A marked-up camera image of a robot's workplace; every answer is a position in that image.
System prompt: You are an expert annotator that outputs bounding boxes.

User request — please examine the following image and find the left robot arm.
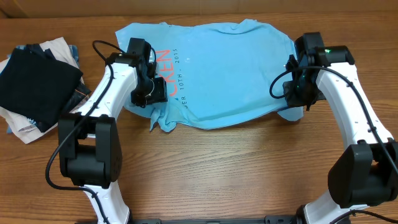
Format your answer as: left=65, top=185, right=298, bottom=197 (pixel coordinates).
left=58, top=51, right=167, bottom=223

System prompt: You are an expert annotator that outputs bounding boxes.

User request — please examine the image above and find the beige folded garment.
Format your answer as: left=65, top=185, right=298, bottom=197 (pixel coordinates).
left=1, top=37, right=88, bottom=144

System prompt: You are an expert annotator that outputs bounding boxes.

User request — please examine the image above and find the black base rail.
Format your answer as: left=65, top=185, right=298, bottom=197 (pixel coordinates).
left=132, top=215, right=303, bottom=224

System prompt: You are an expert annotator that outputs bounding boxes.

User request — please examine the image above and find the light blue printed t-shirt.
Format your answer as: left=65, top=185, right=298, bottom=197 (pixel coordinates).
left=116, top=19, right=303, bottom=132

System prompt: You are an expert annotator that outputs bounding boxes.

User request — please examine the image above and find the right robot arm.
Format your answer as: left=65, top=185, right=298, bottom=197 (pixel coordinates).
left=282, top=46, right=397, bottom=223

